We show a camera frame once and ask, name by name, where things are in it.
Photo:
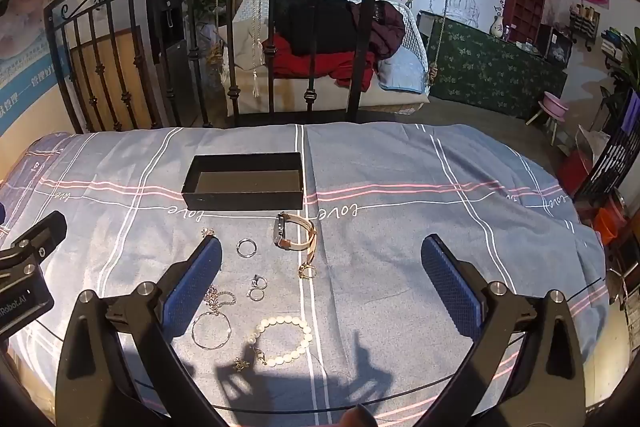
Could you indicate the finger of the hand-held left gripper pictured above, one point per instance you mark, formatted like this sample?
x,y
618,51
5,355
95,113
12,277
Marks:
x,y
42,232

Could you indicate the white wicker hanging chair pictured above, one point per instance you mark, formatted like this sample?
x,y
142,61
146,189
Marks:
x,y
419,34

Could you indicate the pink stool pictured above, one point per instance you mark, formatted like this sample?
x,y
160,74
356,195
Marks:
x,y
555,102

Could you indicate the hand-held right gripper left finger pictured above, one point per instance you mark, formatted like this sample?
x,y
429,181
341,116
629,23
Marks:
x,y
197,282

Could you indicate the blue wall poster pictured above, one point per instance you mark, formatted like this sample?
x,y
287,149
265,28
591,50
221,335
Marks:
x,y
25,22

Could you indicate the light blue blanket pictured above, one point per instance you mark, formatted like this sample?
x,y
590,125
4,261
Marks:
x,y
405,72

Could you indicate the small gold earring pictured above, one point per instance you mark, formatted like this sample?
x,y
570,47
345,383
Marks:
x,y
208,232

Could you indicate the black water dispenser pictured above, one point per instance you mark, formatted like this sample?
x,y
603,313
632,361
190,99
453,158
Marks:
x,y
169,22

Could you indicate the green potted plant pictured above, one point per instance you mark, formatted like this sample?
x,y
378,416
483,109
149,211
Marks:
x,y
629,57

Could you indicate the red cloth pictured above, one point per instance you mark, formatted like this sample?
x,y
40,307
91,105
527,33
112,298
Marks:
x,y
300,59

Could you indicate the black rectangular box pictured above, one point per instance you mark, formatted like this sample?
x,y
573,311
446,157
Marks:
x,y
240,199

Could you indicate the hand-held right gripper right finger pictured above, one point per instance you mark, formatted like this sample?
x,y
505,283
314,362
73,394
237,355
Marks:
x,y
450,282

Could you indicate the black cloth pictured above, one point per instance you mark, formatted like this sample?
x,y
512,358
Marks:
x,y
315,27

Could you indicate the small gold charm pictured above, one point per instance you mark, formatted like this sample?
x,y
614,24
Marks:
x,y
242,363

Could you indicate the red bucket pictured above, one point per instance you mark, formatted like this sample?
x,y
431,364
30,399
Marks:
x,y
575,172

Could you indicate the black iron bed headboard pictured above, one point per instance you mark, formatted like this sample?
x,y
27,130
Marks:
x,y
372,7

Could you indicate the green patterned counter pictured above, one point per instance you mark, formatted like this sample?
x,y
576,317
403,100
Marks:
x,y
480,62

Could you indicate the thin silver bangle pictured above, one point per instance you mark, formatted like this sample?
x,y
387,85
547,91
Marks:
x,y
193,332

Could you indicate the black metal rack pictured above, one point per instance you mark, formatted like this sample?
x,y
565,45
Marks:
x,y
615,147

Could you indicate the black picture frame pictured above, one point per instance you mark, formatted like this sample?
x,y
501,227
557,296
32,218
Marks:
x,y
558,48

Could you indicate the orange bucket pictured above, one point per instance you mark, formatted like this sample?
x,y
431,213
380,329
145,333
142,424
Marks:
x,y
611,219

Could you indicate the white vase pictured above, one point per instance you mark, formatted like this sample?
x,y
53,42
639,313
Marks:
x,y
497,28

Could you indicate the maroon jacket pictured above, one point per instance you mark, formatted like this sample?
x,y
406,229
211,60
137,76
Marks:
x,y
385,32

